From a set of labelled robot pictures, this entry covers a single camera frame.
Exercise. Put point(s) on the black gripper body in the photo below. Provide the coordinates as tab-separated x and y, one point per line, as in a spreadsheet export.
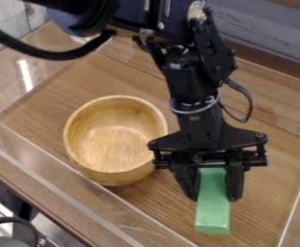
207	142

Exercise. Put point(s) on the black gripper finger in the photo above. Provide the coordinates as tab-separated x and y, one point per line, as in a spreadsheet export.
235	181
187	179

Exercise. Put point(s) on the green rectangular block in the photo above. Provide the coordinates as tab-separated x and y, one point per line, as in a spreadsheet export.
212	216

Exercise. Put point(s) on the brown wooden bowl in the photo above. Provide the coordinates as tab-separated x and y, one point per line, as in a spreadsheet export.
106	136

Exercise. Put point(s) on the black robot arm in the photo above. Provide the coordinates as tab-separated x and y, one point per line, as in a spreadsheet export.
175	30

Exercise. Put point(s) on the black metal bracket with bolt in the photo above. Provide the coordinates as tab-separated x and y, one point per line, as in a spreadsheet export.
23	233

